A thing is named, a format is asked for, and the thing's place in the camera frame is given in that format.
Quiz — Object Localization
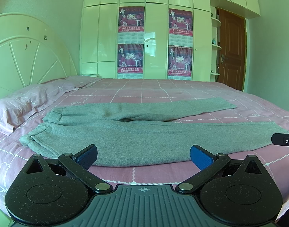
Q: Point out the grey sweatpants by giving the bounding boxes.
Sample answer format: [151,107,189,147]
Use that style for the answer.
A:
[20,97,284,167]

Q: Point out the pink pillow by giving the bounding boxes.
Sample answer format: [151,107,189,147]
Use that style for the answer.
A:
[0,76,100,136]

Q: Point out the lower right red poster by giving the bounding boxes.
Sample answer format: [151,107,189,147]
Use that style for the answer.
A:
[167,46,193,80]

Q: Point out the red poster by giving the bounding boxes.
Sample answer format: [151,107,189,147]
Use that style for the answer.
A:
[168,8,193,36]
[117,44,144,74]
[167,46,193,80]
[118,7,144,32]

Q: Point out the brown wooden door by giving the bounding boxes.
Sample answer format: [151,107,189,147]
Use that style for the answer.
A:
[217,9,246,91]

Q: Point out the lower left red poster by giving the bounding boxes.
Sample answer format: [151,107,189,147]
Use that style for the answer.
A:
[117,44,144,74]

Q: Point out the cream round headboard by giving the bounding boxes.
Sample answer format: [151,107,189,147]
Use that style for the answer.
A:
[0,13,77,98]

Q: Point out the cream corner shelf unit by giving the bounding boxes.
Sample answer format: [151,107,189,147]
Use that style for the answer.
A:
[210,6,221,82]

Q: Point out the cream glossy wardrobe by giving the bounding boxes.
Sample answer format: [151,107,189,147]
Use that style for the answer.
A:
[79,0,260,82]

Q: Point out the upper right red poster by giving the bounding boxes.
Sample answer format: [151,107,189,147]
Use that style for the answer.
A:
[168,8,193,36]

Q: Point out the upper left red poster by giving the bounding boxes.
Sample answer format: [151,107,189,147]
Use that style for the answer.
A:
[118,7,144,32]

